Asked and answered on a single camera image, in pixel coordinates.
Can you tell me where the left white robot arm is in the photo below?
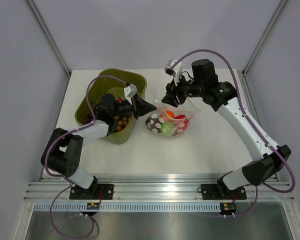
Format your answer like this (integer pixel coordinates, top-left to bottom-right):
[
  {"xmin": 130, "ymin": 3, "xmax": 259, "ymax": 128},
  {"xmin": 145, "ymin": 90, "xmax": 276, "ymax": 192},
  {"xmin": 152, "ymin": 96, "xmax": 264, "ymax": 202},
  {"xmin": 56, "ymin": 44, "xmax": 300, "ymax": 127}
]
[{"xmin": 40, "ymin": 93, "xmax": 157, "ymax": 199}]

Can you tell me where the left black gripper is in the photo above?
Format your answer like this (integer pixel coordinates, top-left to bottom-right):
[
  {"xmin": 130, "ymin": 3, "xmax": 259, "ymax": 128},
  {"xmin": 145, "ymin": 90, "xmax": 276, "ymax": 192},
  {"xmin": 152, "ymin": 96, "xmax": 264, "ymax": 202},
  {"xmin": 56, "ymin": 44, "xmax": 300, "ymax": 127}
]
[{"xmin": 111, "ymin": 93, "xmax": 157, "ymax": 119}]

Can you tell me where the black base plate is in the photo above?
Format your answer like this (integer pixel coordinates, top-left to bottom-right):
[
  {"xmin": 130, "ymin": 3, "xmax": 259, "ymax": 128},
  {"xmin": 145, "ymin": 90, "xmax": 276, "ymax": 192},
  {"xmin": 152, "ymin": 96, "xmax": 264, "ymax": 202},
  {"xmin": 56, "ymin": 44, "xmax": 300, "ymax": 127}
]
[
  {"xmin": 196, "ymin": 183, "xmax": 247, "ymax": 200},
  {"xmin": 69, "ymin": 183, "xmax": 114, "ymax": 200}
]

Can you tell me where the red apple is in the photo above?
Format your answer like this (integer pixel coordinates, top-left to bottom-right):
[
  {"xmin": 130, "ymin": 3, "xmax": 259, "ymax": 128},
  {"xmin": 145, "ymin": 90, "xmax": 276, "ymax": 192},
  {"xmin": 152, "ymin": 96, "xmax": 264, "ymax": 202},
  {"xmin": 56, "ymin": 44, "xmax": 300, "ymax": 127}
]
[{"xmin": 173, "ymin": 114, "xmax": 190, "ymax": 133}]

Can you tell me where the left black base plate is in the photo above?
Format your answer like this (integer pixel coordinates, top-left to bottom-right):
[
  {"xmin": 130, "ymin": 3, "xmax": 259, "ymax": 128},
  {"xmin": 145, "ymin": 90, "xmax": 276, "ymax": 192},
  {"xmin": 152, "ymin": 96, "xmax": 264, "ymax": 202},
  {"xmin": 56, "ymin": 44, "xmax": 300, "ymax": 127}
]
[{"xmin": 69, "ymin": 183, "xmax": 114, "ymax": 200}]

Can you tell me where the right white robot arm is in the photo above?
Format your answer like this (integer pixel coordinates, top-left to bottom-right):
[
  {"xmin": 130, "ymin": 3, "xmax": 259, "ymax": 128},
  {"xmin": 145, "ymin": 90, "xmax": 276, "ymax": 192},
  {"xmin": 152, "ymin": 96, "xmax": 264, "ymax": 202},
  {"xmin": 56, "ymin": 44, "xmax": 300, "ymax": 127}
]
[{"xmin": 162, "ymin": 59, "xmax": 291, "ymax": 198}]

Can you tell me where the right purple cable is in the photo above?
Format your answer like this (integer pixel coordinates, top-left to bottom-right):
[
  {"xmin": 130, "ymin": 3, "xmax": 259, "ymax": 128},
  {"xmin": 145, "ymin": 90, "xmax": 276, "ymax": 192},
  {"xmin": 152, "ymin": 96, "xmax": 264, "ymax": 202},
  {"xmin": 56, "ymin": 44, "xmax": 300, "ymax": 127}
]
[{"xmin": 168, "ymin": 48, "xmax": 296, "ymax": 217}]

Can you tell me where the aluminium mounting rail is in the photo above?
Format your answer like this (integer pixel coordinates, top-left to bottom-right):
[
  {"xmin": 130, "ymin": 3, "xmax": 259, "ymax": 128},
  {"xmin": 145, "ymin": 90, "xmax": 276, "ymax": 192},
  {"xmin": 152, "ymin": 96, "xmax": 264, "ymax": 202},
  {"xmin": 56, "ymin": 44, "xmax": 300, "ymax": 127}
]
[{"xmin": 23, "ymin": 172, "xmax": 295, "ymax": 203}]

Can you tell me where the white slotted cable duct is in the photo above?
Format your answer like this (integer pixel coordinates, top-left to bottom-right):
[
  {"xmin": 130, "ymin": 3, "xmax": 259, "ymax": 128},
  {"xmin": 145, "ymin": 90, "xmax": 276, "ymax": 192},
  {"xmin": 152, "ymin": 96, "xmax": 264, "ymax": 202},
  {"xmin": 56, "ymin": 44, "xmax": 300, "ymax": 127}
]
[{"xmin": 34, "ymin": 201, "xmax": 221, "ymax": 213}]

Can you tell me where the purple cable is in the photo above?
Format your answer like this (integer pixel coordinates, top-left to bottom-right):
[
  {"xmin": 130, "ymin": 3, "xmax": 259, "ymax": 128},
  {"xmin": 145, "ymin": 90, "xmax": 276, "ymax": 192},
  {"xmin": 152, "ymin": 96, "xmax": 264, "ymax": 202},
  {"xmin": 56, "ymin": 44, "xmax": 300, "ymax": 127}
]
[
  {"xmin": 44, "ymin": 76, "xmax": 131, "ymax": 237},
  {"xmin": 168, "ymin": 48, "xmax": 296, "ymax": 217}
]

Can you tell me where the dark purple grape bunch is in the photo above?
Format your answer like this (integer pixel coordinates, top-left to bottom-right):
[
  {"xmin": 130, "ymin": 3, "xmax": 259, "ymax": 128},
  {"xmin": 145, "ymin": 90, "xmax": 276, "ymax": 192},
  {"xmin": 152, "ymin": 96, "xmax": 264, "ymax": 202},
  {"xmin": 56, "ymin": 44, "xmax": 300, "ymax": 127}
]
[{"xmin": 80, "ymin": 113, "xmax": 97, "ymax": 125}]

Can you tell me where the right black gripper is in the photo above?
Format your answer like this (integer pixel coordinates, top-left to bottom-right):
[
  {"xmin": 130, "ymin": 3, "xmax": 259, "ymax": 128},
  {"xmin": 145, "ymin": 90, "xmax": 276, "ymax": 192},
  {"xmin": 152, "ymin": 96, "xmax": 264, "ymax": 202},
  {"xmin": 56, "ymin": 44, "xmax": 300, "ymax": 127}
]
[{"xmin": 162, "ymin": 72, "xmax": 205, "ymax": 108}]

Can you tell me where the olive green plastic bin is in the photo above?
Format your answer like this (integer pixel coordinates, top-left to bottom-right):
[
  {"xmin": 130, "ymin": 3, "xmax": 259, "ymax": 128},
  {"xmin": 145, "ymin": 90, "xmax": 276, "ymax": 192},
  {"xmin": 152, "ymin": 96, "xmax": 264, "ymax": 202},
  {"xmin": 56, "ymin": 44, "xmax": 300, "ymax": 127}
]
[{"xmin": 74, "ymin": 68, "xmax": 147, "ymax": 145}]

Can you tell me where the right aluminium frame post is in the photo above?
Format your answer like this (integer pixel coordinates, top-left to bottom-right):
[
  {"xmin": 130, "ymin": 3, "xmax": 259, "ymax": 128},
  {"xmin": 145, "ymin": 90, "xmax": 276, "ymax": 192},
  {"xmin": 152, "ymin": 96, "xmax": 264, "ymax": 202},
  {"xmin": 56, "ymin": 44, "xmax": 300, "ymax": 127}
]
[{"xmin": 241, "ymin": 0, "xmax": 290, "ymax": 77}]

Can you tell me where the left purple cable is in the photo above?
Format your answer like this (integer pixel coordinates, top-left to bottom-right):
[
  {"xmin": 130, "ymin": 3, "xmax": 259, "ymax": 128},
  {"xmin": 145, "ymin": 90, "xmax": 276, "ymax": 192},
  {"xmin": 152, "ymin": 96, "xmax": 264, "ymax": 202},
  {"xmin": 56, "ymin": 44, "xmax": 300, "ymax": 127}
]
[{"xmin": 44, "ymin": 76, "xmax": 131, "ymax": 237}]

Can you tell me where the orange fruit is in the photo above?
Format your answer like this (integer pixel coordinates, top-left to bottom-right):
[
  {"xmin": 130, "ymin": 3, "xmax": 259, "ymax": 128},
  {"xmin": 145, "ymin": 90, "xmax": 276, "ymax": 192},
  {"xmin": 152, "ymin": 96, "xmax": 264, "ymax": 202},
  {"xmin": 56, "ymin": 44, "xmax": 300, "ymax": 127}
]
[{"xmin": 163, "ymin": 110, "xmax": 175, "ymax": 119}]

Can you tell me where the left aluminium frame post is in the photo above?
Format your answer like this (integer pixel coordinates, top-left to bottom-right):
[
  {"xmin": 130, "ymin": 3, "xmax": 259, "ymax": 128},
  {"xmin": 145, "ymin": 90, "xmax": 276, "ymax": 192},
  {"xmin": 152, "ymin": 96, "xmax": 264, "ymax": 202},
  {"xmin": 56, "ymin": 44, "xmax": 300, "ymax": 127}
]
[{"xmin": 25, "ymin": 0, "xmax": 72, "ymax": 79}]

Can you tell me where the clear zip top bag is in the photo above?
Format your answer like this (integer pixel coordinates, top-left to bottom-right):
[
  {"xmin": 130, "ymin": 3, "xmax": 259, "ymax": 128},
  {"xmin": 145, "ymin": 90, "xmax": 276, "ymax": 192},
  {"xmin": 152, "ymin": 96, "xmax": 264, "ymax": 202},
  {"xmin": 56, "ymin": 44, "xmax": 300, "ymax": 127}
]
[{"xmin": 144, "ymin": 99, "xmax": 202, "ymax": 137}]

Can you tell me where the tan longan bunch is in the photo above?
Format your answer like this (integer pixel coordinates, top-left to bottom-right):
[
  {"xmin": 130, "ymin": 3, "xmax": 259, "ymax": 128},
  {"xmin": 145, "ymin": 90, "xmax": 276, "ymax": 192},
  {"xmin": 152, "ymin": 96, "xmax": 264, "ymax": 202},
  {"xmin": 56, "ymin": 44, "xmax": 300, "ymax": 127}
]
[{"xmin": 114, "ymin": 116, "xmax": 131, "ymax": 132}]

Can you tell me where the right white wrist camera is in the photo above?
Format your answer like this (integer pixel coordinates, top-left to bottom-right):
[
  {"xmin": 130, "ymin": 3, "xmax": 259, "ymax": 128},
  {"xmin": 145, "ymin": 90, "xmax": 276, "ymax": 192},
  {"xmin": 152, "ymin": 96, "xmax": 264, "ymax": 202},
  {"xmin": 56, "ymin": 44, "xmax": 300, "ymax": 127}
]
[{"xmin": 164, "ymin": 59, "xmax": 183, "ymax": 86}]

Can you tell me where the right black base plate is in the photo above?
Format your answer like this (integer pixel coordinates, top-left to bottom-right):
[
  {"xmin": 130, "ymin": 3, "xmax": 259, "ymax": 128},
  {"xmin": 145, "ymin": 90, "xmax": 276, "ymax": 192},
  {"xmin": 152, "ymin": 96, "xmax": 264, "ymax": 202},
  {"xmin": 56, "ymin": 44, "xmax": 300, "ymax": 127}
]
[{"xmin": 196, "ymin": 183, "xmax": 247, "ymax": 200}]

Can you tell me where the aluminium frame post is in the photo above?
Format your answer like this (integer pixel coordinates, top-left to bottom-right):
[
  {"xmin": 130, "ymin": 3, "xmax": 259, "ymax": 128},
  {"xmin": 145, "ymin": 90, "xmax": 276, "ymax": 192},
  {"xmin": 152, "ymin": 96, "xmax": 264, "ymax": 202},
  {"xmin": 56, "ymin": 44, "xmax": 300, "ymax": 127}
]
[
  {"xmin": 25, "ymin": 0, "xmax": 72, "ymax": 79},
  {"xmin": 241, "ymin": 0, "xmax": 290, "ymax": 77}
]

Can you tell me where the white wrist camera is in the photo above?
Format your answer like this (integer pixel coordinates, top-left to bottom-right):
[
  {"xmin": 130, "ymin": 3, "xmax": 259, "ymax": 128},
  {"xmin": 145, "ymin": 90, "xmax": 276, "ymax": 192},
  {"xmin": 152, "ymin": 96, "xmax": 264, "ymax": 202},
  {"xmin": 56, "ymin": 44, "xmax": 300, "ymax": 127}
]
[
  {"xmin": 164, "ymin": 59, "xmax": 183, "ymax": 86},
  {"xmin": 123, "ymin": 83, "xmax": 137, "ymax": 102}
]

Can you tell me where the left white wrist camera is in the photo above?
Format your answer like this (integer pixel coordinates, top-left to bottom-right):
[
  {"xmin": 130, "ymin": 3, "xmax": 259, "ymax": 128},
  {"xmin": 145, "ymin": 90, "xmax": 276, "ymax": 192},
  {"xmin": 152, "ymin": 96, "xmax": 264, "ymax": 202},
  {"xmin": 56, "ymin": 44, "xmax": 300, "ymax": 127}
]
[{"xmin": 123, "ymin": 83, "xmax": 137, "ymax": 102}]

